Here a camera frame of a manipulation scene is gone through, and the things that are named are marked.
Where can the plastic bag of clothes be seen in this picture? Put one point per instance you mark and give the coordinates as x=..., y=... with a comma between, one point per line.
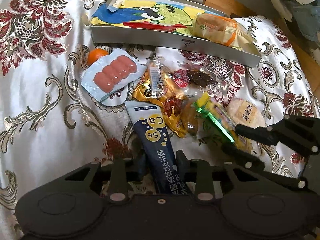
x=302, y=19

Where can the clear packet dark dried snack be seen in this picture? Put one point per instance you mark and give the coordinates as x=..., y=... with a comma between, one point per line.
x=185, y=77

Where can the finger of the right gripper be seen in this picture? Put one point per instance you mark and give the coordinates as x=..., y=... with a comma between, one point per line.
x=242, y=158
x=265, y=135

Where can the pink sausage pack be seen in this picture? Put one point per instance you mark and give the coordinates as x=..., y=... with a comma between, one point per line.
x=111, y=73

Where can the orange mandarin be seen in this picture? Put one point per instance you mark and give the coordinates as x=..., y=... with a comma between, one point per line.
x=95, y=55

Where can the round rice cracker pack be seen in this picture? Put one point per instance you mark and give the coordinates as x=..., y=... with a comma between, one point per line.
x=246, y=113

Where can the red spicy snack packet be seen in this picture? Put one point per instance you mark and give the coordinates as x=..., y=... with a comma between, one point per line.
x=154, y=26

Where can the green label biscuit pack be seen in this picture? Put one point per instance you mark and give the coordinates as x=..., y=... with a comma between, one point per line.
x=192, y=121

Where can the grey tray with cartoon drawing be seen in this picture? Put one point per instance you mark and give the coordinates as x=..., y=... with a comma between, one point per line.
x=163, y=23

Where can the gold foil snack packet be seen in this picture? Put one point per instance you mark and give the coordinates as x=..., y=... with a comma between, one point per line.
x=157, y=86

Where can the yellow green snack packet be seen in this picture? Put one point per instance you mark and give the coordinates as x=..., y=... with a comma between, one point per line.
x=215, y=114

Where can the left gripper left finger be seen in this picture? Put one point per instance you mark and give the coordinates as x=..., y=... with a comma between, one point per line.
x=126, y=175

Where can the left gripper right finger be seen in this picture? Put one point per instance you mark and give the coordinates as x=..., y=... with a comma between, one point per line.
x=199, y=172

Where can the dark blue calcium bar packet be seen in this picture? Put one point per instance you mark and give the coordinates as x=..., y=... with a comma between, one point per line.
x=149, y=124

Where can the orange cake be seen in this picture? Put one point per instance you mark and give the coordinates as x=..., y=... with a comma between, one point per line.
x=221, y=30

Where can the floral satin sofa cover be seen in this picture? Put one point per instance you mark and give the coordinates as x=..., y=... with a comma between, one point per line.
x=50, y=125

